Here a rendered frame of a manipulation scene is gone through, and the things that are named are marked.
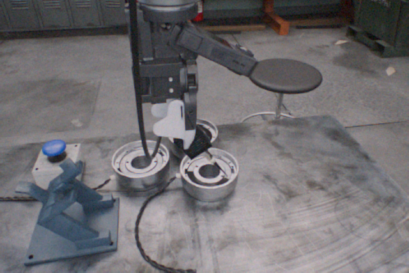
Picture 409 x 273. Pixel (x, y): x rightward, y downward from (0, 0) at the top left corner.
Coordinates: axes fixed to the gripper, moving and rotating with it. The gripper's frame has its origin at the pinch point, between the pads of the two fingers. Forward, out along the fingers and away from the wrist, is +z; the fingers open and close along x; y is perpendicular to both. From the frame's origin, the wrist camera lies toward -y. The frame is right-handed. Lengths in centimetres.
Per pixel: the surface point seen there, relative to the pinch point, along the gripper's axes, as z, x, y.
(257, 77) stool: 31, -78, -41
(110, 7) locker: 62, -328, 39
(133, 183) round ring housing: 10.6, -1.9, 9.7
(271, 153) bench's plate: 13.0, -7.9, -18.3
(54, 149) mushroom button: 5.9, -8.0, 22.8
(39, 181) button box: 11.0, -5.9, 26.0
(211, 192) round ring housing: 9.9, 3.1, -3.1
